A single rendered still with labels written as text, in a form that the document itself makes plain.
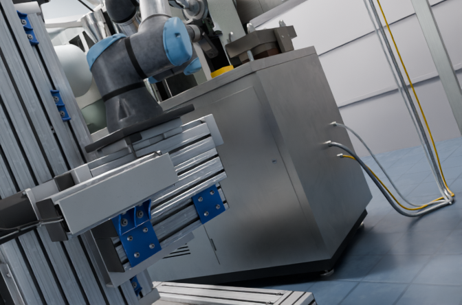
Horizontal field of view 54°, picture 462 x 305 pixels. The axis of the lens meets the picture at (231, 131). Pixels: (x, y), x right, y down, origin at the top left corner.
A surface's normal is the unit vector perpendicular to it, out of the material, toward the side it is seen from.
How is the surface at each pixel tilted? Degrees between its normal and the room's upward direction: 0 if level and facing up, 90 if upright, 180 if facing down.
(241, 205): 90
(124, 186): 90
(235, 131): 90
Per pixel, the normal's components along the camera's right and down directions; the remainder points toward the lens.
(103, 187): 0.63, -0.22
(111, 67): -0.04, 0.07
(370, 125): -0.68, 0.31
